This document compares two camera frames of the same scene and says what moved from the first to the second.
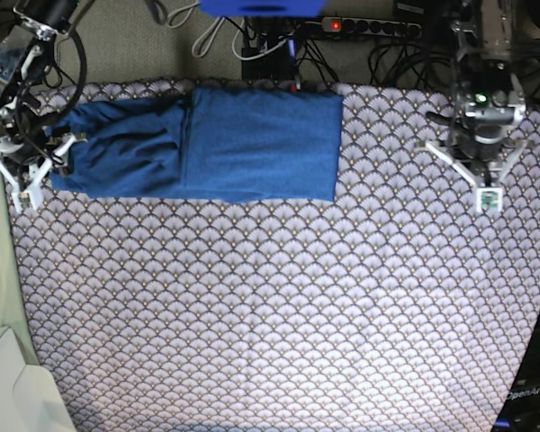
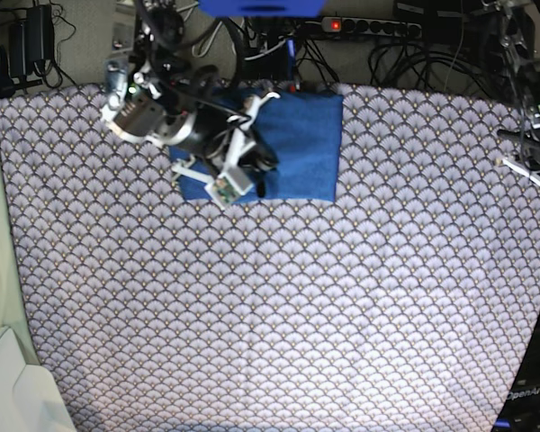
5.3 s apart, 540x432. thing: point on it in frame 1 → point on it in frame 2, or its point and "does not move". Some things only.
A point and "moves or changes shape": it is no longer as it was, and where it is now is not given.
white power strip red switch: x=372 y=26 does not move
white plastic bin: x=18 y=396 does not move
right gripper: x=476 y=151 → x=538 y=146
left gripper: x=24 y=157 → x=211 y=125
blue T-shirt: x=227 y=143 moves or changes shape
